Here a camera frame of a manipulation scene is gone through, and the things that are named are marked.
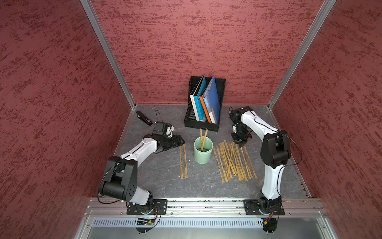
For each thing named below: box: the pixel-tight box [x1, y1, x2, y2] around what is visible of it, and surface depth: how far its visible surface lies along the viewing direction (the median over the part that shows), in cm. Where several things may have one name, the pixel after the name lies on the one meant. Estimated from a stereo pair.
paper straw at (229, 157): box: [223, 140, 237, 174], surface depth 94 cm
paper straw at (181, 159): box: [180, 145, 184, 180], surface depth 92 cm
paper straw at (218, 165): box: [212, 145, 226, 184], surface depth 91 cm
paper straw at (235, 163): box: [232, 143, 238, 175], surface depth 91 cm
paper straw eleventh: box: [221, 141, 237, 177], surface depth 91 cm
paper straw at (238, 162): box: [232, 142, 244, 181], surface depth 91 cm
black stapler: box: [136, 110, 153, 126], surface depth 111 cm
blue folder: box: [203, 75, 221, 124], surface depth 96 cm
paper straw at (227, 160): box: [220, 142, 233, 180], surface depth 92 cm
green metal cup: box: [193, 136, 214, 165], surface depth 87 cm
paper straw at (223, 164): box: [216, 145, 230, 183], surface depth 91 cm
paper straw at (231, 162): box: [227, 146, 236, 177], surface depth 91 cm
